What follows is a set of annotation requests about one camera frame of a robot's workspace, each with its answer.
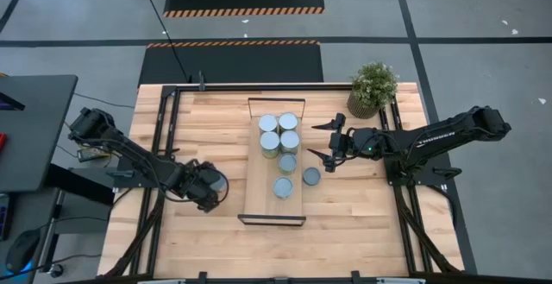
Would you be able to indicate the cream teal peas can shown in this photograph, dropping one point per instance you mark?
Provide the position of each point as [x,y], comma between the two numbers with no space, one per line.
[311,176]

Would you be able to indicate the black metal rig frame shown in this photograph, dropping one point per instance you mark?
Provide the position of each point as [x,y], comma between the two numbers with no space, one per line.
[259,88]

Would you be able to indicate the black computer mouse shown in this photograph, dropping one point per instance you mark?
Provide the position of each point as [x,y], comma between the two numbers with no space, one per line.
[22,249]

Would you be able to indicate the red white diced tomatoes can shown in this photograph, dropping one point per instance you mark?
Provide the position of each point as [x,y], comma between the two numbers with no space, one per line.
[218,183]

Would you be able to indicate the black desk top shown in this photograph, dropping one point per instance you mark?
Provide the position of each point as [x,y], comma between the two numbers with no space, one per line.
[34,133]

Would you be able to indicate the green dotted can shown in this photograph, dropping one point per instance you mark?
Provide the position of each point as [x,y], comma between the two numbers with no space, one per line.
[283,187]

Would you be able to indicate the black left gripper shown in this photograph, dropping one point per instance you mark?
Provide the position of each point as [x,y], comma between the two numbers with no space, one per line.
[194,182]

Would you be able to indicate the wooden shelf with black frame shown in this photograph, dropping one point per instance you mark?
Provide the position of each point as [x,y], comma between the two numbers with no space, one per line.
[259,197]

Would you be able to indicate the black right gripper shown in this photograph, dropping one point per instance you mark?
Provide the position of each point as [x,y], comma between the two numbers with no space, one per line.
[343,143]

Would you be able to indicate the white carrot pea print can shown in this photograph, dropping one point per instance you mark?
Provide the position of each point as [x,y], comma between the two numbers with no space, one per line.
[287,163]

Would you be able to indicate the black power adapter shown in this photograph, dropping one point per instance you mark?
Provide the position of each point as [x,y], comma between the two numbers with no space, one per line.
[88,154]

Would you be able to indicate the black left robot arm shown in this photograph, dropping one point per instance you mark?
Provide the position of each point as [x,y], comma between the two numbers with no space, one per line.
[138,159]

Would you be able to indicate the green yellow label can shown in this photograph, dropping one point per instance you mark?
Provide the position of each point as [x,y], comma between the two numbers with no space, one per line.
[288,121]

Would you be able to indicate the grey side table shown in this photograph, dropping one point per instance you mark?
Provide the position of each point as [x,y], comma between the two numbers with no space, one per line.
[26,215]

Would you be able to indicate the potted plant in woven pot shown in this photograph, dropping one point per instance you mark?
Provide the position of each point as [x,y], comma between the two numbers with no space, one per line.
[374,85]

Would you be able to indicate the blue yellow corn can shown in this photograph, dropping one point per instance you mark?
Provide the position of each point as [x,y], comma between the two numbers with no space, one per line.
[267,123]

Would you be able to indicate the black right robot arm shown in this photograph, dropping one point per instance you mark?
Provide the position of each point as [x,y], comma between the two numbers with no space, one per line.
[431,139]

